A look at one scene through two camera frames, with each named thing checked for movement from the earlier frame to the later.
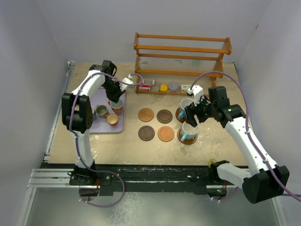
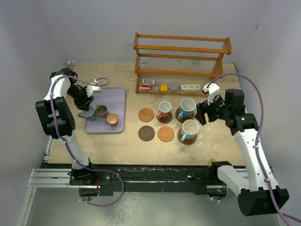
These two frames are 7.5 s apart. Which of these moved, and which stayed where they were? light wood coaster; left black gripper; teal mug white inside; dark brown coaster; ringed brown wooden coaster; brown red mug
Moved: brown red mug; left black gripper
Stayed: teal mug white inside; dark brown coaster; ringed brown wooden coaster; light wood coaster
